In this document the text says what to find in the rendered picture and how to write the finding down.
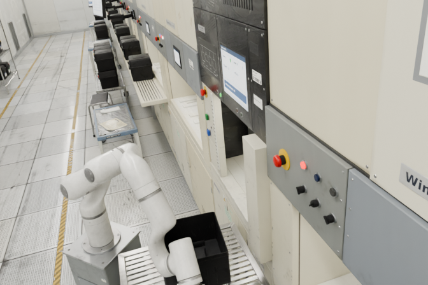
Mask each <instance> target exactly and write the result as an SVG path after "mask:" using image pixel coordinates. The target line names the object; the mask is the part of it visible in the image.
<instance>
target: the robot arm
mask: <svg viewBox="0 0 428 285"><path fill-rule="evenodd" d="M120 174H122V175H123V176H124V177H125V179H126V180H127V181H128V183H129V184H130V186H131V188H132V190H133V192H134V194H135V196H136V198H137V199H138V202H139V203H140V205H141V207H142V209H143V210H144V212H145V214H146V216H147V218H148V220H149V222H150V224H151V226H152V232H151V234H150V238H149V241H148V250H149V254H150V257H151V259H152V261H153V264H154V265H155V267H156V269H157V271H158V272H159V273H160V275H161V276H163V277H171V276H174V275H175V276H176V278H177V281H178V282H179V283H178V284H177V285H205V284H202V283H200V282H202V281H203V280H202V277H201V273H200V269H199V265H198V262H197V258H196V254H195V251H194V247H193V244H192V240H191V238H190V237H186V238H182V239H178V240H176V241H173V242H171V243H170V244H169V245H168V246H169V251H170V254H169V253H168V250H167V249H166V246H165V243H164V237H165V234H166V233H168V232H169V231H170V230H171V229H172V228H173V227H174V226H175V225H176V217H175V214H174V212H173V210H172V208H171V206H170V204H169V202H168V200H167V198H166V196H165V195H164V193H163V191H162V189H161V187H160V185H159V183H158V182H157V180H156V178H155V176H154V174H153V172H152V170H151V168H150V166H149V165H148V164H147V162H146V161H145V160H144V159H143V155H142V152H141V149H140V148H139V146H138V145H137V144H134V143H127V144H123V145H121V146H119V147H117V148H114V149H112V150H110V151H108V152H106V153H103V154H102V155H99V156H97V157H95V158H93V159H91V160H89V161H88V162H87V163H86V164H85V165H84V168H82V169H80V170H78V171H75V172H73V173H71V174H69V175H67V176H66V177H64V178H63V179H62V181H61V184H60V190H61V193H62V195H63V196H64V197H65V198H67V199H69V200H76V199H79V198H81V197H83V196H85V197H84V198H83V200H82V201H81V202H80V205H79V210H80V214H81V217H82V220H83V224H84V227H85V231H86V233H87V236H86V238H85V239H84V240H83V244H82V246H83V250H84V251H85V252H86V253H88V254H103V253H106V252H108V251H110V250H112V249H113V248H114V247H115V246H116V245H117V244H118V243H119V242H120V238H121V235H120V232H119V230H117V229H116V228H113V227H111V225H110V220H109V217H108V213H107V210H106V206H105V202H104V198H105V195H106V192H107V191H108V188H109V186H110V182H111V179H112V178H114V177H116V176H118V175H120Z"/></svg>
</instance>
